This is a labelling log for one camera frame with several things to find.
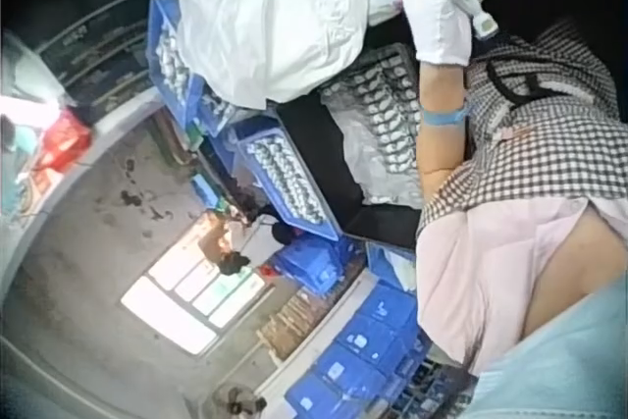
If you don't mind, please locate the person's left hand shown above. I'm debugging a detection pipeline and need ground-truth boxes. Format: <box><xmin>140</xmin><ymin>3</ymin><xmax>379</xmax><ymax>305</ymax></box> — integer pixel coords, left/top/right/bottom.
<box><xmin>402</xmin><ymin>0</ymin><xmax>495</xmax><ymax>68</ymax></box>

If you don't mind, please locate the white green handheld device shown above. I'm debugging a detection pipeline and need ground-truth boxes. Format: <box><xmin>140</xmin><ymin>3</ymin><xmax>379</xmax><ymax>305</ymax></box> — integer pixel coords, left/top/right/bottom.
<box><xmin>453</xmin><ymin>0</ymin><xmax>497</xmax><ymax>41</ymax></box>

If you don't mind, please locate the blue wrist band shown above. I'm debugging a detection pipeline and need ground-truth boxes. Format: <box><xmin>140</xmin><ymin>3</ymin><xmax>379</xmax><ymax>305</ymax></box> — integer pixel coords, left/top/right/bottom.
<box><xmin>420</xmin><ymin>105</ymin><xmax>471</xmax><ymax>128</ymax></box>

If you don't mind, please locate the black tray of devices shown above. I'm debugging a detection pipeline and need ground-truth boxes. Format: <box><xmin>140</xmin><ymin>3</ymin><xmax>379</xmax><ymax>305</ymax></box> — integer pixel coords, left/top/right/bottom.
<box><xmin>318</xmin><ymin>42</ymin><xmax>424</xmax><ymax>176</ymax></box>

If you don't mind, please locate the large white plastic bag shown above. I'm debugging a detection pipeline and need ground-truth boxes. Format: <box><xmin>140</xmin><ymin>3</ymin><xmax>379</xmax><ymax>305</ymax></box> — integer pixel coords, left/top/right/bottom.
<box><xmin>175</xmin><ymin>0</ymin><xmax>380</xmax><ymax>110</ymax></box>

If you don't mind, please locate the clear plastic sheet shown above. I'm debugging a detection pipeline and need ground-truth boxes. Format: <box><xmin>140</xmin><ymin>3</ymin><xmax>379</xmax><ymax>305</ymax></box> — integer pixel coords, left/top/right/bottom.
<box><xmin>320</xmin><ymin>88</ymin><xmax>424</xmax><ymax>210</ymax></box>

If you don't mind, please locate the black crate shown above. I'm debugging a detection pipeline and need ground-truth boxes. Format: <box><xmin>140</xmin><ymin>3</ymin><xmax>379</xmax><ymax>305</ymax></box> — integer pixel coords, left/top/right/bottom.
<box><xmin>273</xmin><ymin>93</ymin><xmax>424</xmax><ymax>249</ymax></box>

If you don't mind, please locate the long blue crate of devices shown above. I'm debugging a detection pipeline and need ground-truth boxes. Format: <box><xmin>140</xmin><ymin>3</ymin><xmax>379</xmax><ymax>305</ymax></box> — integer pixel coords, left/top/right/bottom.
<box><xmin>229</xmin><ymin>116</ymin><xmax>343</xmax><ymax>243</ymax></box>

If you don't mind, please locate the small blue crate of devices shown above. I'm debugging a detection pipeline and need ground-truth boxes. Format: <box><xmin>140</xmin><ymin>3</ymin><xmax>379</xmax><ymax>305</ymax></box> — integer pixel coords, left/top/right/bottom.
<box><xmin>197</xmin><ymin>88</ymin><xmax>247</xmax><ymax>138</ymax></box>

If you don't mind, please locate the blue crate with white contents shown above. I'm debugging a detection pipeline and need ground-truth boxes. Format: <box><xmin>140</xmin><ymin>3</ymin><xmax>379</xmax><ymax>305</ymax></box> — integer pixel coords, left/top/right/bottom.
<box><xmin>364</xmin><ymin>238</ymin><xmax>419</xmax><ymax>293</ymax></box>

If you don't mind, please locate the tall blue crate of devices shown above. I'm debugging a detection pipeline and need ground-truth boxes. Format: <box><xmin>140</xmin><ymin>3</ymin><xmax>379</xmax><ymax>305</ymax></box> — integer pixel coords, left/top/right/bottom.
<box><xmin>144</xmin><ymin>0</ymin><xmax>205</xmax><ymax>131</ymax></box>

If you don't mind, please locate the empty blue crate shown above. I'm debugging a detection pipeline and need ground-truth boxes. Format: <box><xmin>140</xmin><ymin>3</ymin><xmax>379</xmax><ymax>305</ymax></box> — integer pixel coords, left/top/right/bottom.
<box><xmin>271</xmin><ymin>234</ymin><xmax>345</xmax><ymax>293</ymax></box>

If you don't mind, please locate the small blue box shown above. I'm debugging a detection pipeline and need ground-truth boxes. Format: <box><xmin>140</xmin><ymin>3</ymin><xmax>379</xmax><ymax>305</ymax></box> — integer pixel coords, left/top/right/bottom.
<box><xmin>189</xmin><ymin>172</ymin><xmax>223</xmax><ymax>210</ymax></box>

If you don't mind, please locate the wooden pallet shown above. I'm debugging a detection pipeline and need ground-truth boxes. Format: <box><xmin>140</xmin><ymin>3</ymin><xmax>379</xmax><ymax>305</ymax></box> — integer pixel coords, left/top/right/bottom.
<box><xmin>253</xmin><ymin>265</ymin><xmax>365</xmax><ymax>362</ymax></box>

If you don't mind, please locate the black shelf rack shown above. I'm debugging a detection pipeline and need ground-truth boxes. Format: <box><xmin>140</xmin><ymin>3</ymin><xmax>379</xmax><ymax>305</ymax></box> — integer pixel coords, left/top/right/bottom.
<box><xmin>35</xmin><ymin>0</ymin><xmax>179</xmax><ymax>122</ymax></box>

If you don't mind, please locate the stack of blue lidded crates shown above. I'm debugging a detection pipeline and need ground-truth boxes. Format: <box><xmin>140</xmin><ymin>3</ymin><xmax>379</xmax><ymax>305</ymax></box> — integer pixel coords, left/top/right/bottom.
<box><xmin>283</xmin><ymin>280</ymin><xmax>434</xmax><ymax>419</ymax></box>

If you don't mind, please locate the red crate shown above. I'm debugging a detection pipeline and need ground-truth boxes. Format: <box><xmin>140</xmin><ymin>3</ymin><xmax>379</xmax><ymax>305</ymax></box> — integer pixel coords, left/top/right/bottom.
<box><xmin>32</xmin><ymin>110</ymin><xmax>93</xmax><ymax>171</ymax></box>

